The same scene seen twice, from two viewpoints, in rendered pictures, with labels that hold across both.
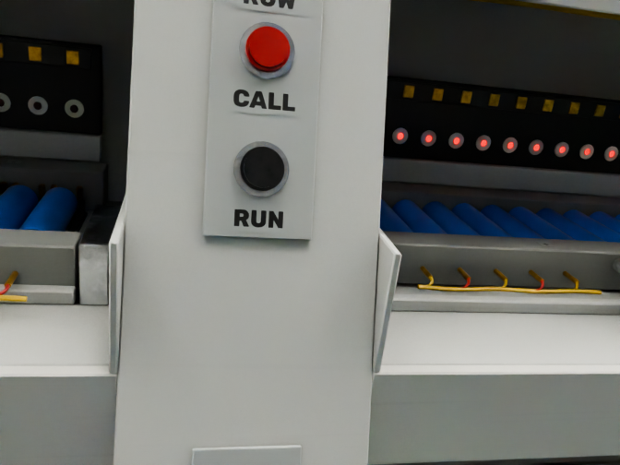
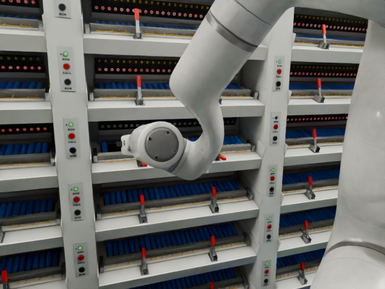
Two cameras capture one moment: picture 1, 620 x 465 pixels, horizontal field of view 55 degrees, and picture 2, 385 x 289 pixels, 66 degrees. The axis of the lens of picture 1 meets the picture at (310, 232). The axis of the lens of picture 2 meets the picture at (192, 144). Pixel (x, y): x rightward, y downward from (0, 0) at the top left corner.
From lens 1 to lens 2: 0.96 m
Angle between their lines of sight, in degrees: 13
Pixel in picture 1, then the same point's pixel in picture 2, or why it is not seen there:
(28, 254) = (247, 147)
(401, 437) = (285, 163)
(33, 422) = (254, 163)
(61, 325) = (252, 154)
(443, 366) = (290, 155)
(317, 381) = (279, 157)
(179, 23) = (267, 125)
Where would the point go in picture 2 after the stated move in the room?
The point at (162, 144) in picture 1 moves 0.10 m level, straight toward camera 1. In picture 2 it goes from (266, 136) to (283, 141)
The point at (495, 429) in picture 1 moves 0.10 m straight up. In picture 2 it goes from (294, 161) to (296, 136)
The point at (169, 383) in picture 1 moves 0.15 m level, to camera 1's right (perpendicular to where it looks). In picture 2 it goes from (266, 159) to (304, 158)
